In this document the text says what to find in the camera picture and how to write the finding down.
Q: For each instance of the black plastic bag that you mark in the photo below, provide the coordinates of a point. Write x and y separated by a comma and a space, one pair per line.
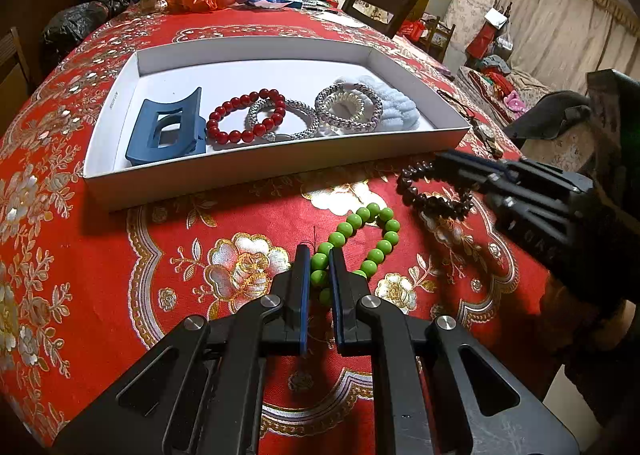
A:
75, 20

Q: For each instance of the wristwatch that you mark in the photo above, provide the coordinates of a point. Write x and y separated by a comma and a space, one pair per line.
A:
487, 134

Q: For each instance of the red paper bag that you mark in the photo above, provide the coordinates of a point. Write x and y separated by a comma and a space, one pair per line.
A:
482, 37

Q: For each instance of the white cardboard box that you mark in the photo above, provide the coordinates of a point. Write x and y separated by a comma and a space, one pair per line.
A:
240, 75

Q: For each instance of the blue hair claw clip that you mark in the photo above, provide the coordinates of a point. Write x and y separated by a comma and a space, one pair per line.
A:
145, 150

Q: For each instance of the dark wooden chair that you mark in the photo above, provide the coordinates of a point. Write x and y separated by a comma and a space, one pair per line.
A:
12, 70
380, 5
440, 37

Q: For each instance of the red floral tablecloth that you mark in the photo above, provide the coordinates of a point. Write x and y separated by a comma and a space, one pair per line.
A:
100, 260

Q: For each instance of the light blue fluffy scrunchie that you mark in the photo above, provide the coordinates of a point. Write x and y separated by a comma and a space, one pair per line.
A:
400, 110

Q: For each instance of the beige curtains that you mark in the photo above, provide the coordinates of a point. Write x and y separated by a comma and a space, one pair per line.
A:
565, 20

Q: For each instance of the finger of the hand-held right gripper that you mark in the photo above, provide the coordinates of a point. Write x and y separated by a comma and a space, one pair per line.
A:
495, 192
480, 164

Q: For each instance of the black jacket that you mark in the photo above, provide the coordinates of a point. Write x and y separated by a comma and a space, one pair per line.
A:
550, 115

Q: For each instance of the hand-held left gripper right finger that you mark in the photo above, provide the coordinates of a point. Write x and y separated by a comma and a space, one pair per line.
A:
339, 287

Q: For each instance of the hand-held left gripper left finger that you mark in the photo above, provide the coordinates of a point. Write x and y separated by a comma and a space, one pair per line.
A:
302, 287

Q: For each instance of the rolled floral mattress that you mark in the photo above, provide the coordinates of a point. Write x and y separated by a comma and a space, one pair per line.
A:
470, 5

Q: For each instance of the red gift bag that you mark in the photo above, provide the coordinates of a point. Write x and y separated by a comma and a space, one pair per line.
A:
412, 29

